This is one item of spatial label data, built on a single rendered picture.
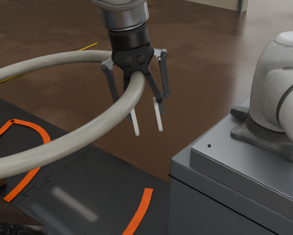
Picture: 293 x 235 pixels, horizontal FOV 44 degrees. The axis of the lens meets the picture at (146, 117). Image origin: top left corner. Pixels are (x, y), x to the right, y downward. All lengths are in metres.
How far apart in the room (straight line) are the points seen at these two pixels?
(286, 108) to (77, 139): 0.45
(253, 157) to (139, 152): 1.47
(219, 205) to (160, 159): 1.34
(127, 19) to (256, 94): 0.40
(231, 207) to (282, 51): 0.40
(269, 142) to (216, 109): 1.90
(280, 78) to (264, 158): 0.21
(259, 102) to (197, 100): 2.04
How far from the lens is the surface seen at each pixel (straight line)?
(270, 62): 0.86
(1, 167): 0.56
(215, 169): 0.93
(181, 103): 2.89
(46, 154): 0.55
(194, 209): 1.05
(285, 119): 0.81
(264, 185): 0.88
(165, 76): 0.73
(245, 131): 0.98
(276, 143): 0.96
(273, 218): 0.91
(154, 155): 2.32
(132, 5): 0.47
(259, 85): 0.90
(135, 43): 0.68
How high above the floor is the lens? 1.42
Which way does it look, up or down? 32 degrees down
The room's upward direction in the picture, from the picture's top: straight up
